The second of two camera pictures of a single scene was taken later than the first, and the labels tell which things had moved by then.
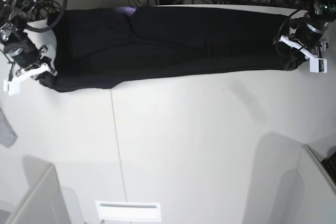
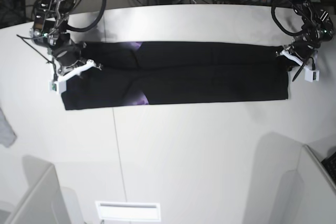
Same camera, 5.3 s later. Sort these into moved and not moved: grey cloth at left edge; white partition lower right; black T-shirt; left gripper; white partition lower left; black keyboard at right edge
Moved: left gripper; black T-shirt
Not moved: black keyboard at right edge; grey cloth at left edge; white partition lower right; white partition lower left
